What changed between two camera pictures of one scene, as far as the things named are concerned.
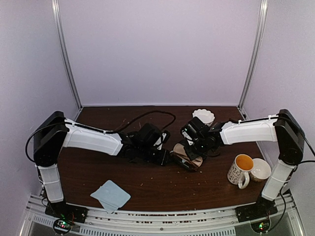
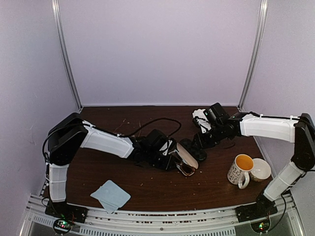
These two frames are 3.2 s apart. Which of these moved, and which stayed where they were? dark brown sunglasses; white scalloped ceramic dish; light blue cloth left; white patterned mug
Moved: dark brown sunglasses
Stayed: white patterned mug; light blue cloth left; white scalloped ceramic dish
